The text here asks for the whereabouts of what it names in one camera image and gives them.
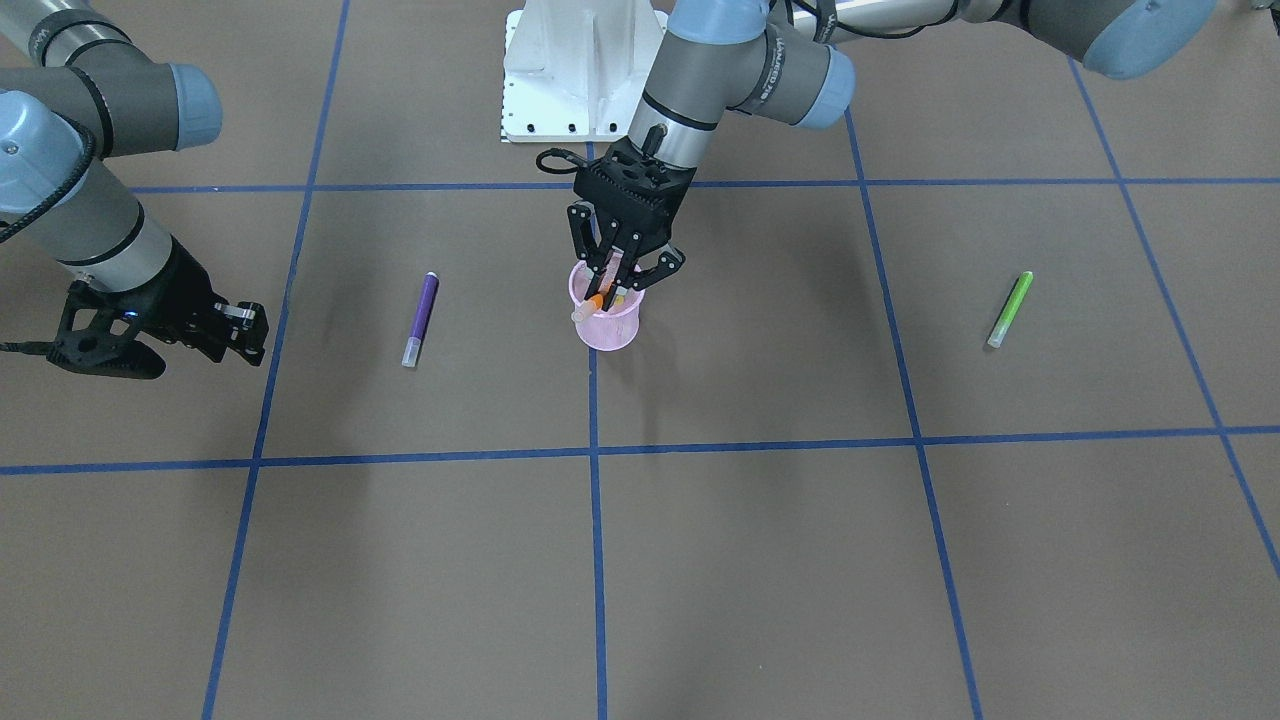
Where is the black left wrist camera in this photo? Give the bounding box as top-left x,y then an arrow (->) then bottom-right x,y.
573,137 -> 696,234

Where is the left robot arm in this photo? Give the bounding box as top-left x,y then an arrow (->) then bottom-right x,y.
556,1 -> 1213,307

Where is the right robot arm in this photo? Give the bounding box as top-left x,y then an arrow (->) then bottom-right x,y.
1,1 -> 269,380

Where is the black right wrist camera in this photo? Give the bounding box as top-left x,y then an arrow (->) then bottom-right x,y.
44,281 -> 166,380

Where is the pink mesh pen holder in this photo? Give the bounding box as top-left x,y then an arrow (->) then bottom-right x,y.
568,260 -> 645,352

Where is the orange marker pen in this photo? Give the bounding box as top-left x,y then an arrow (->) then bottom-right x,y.
570,290 -> 609,324

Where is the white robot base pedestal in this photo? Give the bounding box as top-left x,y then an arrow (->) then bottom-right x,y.
500,1 -> 668,143

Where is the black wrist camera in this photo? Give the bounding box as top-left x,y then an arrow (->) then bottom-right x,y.
573,137 -> 696,234
44,281 -> 166,380

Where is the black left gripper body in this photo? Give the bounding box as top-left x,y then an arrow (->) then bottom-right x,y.
585,205 -> 673,270

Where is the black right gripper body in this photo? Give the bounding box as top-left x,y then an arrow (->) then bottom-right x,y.
122,240 -> 230,355

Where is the green marker pen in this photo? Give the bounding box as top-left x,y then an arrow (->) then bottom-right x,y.
986,272 -> 1036,348

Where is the purple marker pen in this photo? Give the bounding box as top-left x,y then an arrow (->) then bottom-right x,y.
399,272 -> 439,368

